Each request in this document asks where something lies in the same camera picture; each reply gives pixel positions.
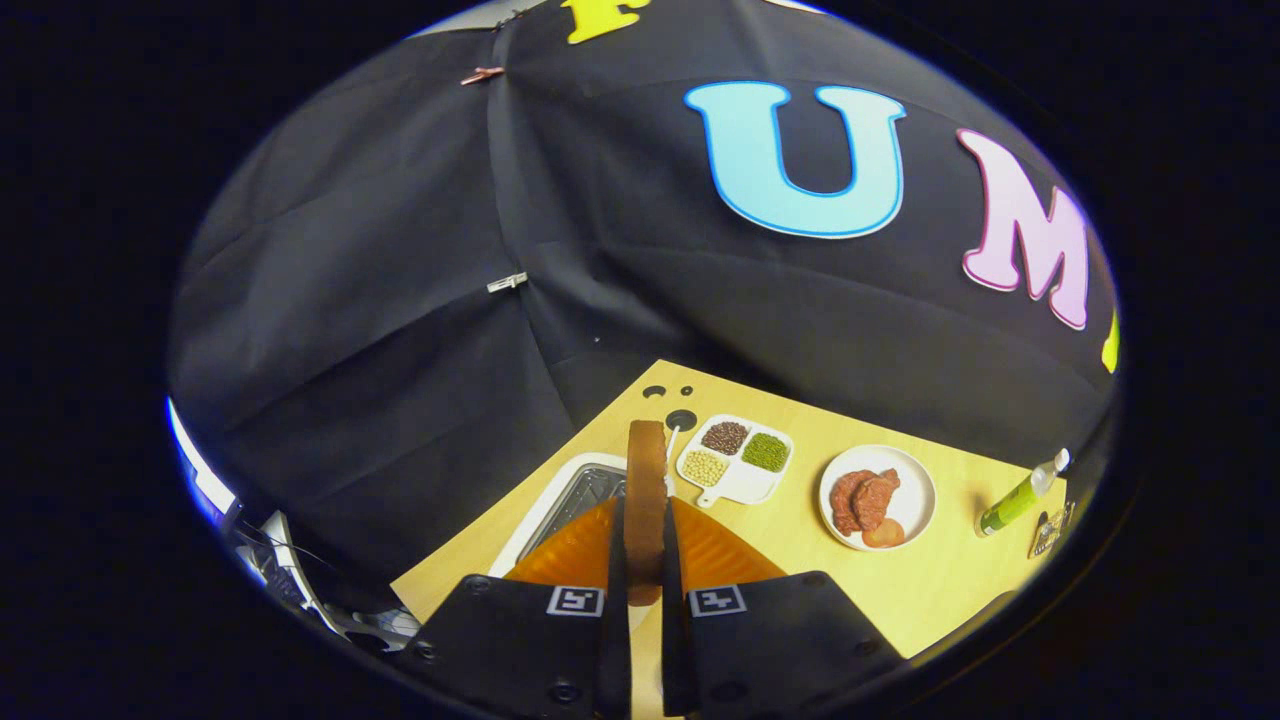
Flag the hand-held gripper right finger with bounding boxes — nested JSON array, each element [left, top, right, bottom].
[[660, 497, 906, 719]]

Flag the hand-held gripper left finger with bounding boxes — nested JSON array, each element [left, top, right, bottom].
[[395, 497, 633, 720]]

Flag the toasted bread slice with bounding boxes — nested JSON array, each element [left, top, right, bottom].
[[625, 420, 669, 607]]

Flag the brown meat slice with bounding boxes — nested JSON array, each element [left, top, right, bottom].
[[852, 468, 901, 531], [830, 470, 876, 536]]

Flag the white divided bean tray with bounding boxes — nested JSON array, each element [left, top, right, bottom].
[[676, 414, 795, 509]]

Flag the white toaster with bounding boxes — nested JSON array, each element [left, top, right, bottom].
[[488, 452, 633, 583]]

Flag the round white plate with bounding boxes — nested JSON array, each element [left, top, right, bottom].
[[818, 444, 937, 552]]

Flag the white stand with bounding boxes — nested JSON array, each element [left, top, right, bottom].
[[255, 510, 346, 636]]

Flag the clear bottle with green label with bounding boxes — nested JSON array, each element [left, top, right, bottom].
[[975, 448, 1071, 539]]

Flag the black backdrop cloth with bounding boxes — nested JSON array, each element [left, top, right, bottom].
[[165, 0, 1121, 611]]

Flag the metal wire basket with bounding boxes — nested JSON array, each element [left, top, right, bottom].
[[1030, 500, 1076, 559]]

